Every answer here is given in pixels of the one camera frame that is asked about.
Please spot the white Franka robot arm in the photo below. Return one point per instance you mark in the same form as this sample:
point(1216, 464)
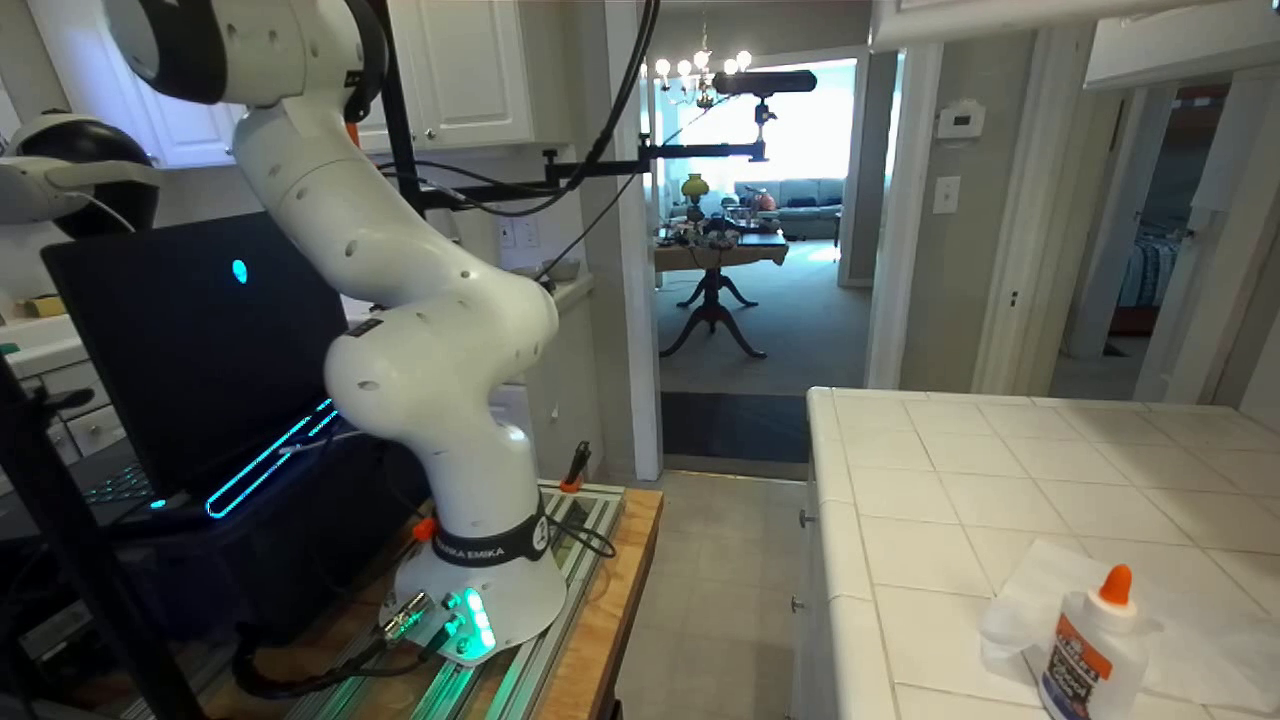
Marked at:
point(443, 346)

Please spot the dark wooden dining table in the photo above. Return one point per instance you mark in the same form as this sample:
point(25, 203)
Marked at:
point(714, 262)

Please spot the flower vase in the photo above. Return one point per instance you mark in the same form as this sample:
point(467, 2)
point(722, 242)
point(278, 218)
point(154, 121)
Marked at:
point(693, 192)

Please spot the grey sofa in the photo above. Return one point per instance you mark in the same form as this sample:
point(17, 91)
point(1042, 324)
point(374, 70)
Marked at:
point(804, 208)

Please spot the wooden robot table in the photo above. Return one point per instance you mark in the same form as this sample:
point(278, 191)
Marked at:
point(606, 626)

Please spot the lit chandelier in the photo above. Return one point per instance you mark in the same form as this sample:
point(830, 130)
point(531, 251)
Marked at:
point(701, 73)

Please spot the black stand pole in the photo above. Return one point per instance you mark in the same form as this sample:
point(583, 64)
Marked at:
point(393, 121)

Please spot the white tiled kitchen counter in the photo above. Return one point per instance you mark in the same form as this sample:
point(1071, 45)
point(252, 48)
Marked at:
point(1015, 494)

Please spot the black gaming laptop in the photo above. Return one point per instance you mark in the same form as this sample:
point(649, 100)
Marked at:
point(187, 346)

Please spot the white glue bottle orange cap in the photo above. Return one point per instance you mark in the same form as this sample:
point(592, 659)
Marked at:
point(1093, 654)

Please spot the black and white headset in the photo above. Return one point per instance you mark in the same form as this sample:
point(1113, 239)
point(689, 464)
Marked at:
point(93, 175)

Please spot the black tripod leg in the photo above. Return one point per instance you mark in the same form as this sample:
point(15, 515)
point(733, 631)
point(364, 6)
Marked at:
point(82, 563)

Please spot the clear plastic bag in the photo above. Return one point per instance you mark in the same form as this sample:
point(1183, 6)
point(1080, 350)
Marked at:
point(1203, 642)

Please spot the black camera boom rod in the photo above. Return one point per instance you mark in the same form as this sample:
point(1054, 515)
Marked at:
point(603, 171)

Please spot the black stereo camera bar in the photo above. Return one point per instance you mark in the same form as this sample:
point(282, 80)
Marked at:
point(760, 80)

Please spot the white kitchen wall cabinets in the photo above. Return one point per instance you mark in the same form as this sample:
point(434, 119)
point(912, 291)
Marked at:
point(467, 80)

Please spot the white light switch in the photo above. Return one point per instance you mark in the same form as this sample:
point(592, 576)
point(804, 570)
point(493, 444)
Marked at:
point(945, 192)

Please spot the white wall thermostat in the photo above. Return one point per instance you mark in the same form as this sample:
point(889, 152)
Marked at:
point(961, 119)

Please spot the white upper wall cabinet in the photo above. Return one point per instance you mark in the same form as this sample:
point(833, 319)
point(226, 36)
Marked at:
point(1185, 61)

